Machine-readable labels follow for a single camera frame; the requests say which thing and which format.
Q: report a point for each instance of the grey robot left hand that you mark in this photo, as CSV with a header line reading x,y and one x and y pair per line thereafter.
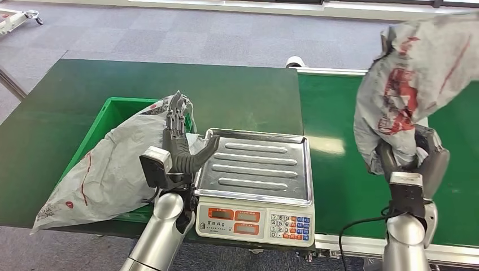
x,y
180,153

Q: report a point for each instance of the grey metal bar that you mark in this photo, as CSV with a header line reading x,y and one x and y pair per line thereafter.
x,y
13,85

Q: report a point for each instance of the green conveyor belt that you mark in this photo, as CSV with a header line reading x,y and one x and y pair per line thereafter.
x,y
333,179

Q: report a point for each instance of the white conveyor roller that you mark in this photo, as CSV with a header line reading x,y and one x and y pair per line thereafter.
x,y
295,61

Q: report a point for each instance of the large grey courier bag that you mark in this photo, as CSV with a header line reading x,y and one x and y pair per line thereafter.
x,y
112,175

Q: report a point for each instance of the white wall ledge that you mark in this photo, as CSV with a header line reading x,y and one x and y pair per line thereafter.
x,y
262,5

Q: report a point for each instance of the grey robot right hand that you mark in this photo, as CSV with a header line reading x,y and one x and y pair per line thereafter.
x,y
436,168

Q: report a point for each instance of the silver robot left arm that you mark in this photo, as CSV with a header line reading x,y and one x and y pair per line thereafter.
x,y
161,235

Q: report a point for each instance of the electronic weighing scale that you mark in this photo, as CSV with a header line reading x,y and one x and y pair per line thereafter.
x,y
258,164

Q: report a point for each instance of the green plastic bin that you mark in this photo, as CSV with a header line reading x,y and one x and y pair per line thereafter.
x,y
114,112

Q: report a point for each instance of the small grey courier bag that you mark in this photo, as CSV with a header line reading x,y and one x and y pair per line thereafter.
x,y
411,67

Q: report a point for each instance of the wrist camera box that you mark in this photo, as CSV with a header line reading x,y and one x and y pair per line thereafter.
x,y
155,168
407,194

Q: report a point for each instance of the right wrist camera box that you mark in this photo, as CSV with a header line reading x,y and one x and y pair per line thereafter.
x,y
407,194

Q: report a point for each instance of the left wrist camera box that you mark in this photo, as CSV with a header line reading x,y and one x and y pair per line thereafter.
x,y
155,168

